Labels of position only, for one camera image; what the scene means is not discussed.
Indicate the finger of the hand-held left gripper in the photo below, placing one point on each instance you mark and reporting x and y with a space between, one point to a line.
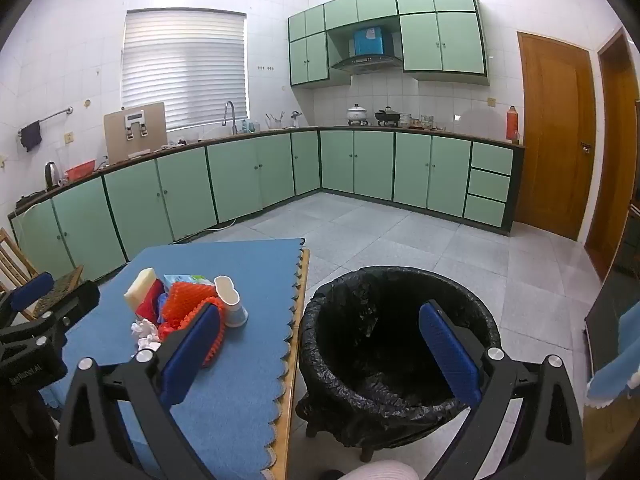
75 305
32 287

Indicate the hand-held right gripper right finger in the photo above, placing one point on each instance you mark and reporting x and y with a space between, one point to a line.
450 355

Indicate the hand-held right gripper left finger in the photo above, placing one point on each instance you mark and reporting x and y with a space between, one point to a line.
192 355

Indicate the white tissue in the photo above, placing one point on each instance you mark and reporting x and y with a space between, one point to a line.
145 332

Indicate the orange foam net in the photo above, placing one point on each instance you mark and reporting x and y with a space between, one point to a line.
182 300

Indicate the blue plastic bag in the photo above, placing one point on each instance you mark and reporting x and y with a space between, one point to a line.
162 307

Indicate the white paper cup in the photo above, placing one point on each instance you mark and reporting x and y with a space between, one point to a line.
232 310

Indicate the pale yellow sponge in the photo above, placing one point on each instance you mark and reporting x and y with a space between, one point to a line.
140 287

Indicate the dark red box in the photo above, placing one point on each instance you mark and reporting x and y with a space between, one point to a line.
150 302

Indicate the light blue carton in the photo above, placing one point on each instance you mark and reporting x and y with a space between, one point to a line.
187 280

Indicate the trash bin with black bag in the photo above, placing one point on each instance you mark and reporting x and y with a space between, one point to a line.
380 310

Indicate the wooden chair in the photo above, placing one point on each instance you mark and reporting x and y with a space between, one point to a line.
12 265

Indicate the black gas stove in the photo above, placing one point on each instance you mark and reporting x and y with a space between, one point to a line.
30 201

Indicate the blue scalloped table mat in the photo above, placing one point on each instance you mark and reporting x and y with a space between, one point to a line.
250 270

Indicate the wooden table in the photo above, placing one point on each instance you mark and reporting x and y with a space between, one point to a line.
292 395

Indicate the steel electric kettle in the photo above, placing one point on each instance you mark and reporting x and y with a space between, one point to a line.
51 176

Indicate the red plastic basin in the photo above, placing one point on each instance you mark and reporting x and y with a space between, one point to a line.
81 171

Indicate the dark hanging towel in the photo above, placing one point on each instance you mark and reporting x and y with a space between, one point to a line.
31 136

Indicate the dark glass cabinet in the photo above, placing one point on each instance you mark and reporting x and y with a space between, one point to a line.
607 305

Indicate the blue cloth with white edge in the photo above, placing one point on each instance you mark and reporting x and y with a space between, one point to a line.
620 360

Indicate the wooden cutting board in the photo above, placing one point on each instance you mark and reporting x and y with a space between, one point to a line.
115 135

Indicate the metal towel bar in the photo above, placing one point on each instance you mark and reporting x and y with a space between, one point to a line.
55 115

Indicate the tan wooden stand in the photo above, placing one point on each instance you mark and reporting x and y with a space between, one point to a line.
610 435

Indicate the green base cabinets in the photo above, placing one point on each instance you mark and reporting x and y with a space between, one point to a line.
250 175

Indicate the white board holder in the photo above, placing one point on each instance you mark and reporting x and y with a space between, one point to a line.
136 120

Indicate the glass jar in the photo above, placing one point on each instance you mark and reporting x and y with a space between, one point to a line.
405 121
426 121

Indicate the red thermos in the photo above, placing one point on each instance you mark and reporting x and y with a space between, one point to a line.
512 125

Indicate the brown wooden door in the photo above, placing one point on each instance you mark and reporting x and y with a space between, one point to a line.
550 135

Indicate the black wok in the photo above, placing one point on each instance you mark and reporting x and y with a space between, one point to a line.
387 117

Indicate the utensil holder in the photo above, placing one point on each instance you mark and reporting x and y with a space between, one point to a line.
274 122

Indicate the metal kitchen faucet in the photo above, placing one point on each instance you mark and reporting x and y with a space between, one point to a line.
229 110

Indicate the white cooking pot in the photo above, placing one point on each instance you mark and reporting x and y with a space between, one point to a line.
358 115

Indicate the white window blind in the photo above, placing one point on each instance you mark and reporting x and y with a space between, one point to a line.
185 70

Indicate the range hood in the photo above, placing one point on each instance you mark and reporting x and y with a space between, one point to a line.
365 62

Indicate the blue hood chimney cover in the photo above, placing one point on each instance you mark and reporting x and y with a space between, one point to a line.
368 42

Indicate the green wall cabinets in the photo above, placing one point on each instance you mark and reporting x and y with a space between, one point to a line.
440 35

